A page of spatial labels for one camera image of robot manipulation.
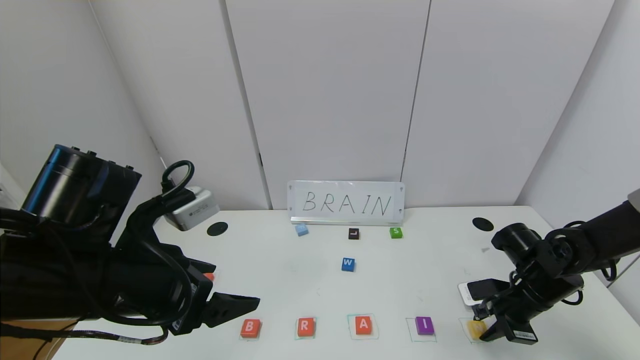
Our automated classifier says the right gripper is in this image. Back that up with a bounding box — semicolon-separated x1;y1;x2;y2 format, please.
479;287;555;345

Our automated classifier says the white BRAIN sign board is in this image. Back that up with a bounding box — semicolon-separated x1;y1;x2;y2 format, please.
287;180;405;226

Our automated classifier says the orange block letter B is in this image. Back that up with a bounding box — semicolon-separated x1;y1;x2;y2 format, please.
240;318;262;339

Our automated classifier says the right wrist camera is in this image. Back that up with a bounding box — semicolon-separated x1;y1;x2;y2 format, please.
458;279;511;306

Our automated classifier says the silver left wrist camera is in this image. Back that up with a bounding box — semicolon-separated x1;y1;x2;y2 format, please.
165;186;221;232

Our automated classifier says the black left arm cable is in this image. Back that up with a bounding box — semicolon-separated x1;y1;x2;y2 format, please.
0;322;168;346

